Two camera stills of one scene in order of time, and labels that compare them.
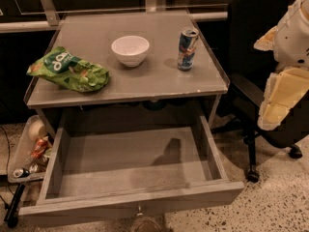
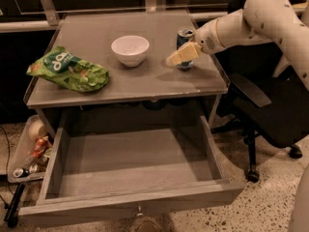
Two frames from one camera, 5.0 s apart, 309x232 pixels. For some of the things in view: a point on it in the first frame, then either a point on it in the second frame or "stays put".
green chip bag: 67,71 stays put
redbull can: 186,47 stays put
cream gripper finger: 284,91 -> 207,36
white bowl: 130,50 stays put
